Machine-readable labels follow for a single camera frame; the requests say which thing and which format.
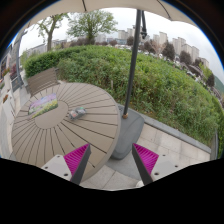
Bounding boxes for green hedge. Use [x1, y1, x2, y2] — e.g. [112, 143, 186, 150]
[25, 45, 224, 151]

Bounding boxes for grey parasol base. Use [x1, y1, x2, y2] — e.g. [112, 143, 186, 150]
[111, 109, 144, 160]

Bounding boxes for round slatted outdoor table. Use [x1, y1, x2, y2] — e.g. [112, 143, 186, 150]
[11, 83, 121, 180]

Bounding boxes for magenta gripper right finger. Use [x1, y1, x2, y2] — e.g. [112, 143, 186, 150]
[131, 142, 183, 186]

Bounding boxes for beige parasol canopy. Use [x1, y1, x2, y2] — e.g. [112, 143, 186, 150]
[23, 0, 198, 31]

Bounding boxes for dark parasol pole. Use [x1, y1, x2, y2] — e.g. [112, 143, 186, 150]
[122, 9, 142, 119]

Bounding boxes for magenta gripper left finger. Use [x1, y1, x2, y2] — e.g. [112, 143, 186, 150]
[41, 143, 92, 186]

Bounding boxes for grey computer mouse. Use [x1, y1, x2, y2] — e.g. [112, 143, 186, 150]
[69, 107, 86, 120]

